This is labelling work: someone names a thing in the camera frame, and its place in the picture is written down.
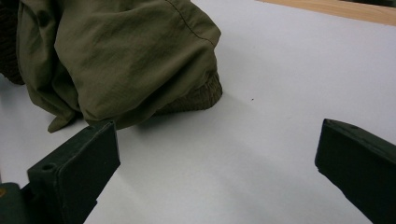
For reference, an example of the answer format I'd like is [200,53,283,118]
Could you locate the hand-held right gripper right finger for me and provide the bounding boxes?
[314,118,396,224]

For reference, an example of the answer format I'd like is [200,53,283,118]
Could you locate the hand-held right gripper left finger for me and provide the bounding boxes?
[27,120,121,224]

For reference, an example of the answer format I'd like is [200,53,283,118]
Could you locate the olive green pants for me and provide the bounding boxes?
[17,0,224,133]

